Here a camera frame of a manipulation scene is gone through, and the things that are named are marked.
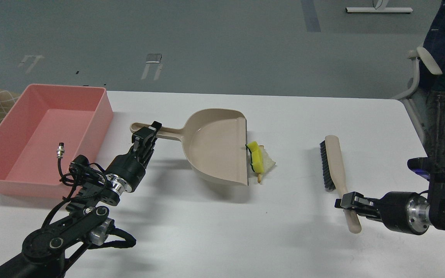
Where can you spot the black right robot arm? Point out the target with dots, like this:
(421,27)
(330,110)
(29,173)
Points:
(435,194)

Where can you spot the white office chair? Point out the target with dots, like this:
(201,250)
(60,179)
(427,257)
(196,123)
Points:
(418,56)

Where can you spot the yellow green sponge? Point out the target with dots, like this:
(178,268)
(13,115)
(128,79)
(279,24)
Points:
(256,157)

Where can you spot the pink plastic bin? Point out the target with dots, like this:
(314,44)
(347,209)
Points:
(43,117)

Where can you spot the beige hand brush black bristles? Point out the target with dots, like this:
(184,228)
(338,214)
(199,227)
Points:
(334,176)

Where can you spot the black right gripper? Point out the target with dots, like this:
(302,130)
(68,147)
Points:
(405,212)

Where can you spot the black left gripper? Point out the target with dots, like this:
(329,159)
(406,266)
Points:
(131,166)

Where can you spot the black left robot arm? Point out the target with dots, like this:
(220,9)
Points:
(81,222)

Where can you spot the white desk base foot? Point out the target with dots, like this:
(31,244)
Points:
(379,7)

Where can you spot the beige plastic dustpan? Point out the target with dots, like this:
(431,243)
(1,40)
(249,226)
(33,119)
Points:
(214,143)

